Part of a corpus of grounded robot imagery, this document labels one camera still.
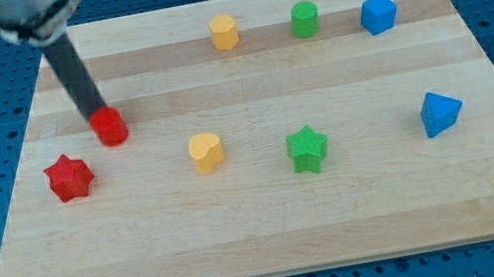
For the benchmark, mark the grey robot arm end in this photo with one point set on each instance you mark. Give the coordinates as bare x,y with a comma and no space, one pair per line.
36,22

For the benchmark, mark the yellow hexagon block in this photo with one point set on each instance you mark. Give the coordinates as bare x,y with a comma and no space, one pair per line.
224,32

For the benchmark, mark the yellow heart block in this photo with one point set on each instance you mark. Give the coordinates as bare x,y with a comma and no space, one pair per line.
206,151

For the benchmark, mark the green star block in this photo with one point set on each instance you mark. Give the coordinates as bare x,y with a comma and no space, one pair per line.
307,149

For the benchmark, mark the wooden board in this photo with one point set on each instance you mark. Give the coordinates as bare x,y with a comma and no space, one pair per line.
385,188

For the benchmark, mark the green cylinder block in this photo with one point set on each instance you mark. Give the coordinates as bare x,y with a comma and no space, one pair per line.
304,19

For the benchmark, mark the red cylinder block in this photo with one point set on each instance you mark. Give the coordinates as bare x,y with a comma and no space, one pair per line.
108,125

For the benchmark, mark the blue cube block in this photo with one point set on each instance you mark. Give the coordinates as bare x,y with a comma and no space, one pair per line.
377,16

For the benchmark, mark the red star block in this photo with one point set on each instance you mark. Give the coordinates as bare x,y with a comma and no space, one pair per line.
69,179

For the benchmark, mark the blue triangle block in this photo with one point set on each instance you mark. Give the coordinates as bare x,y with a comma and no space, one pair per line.
439,112

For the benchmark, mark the black pusher rod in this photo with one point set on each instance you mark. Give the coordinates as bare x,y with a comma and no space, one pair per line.
73,75

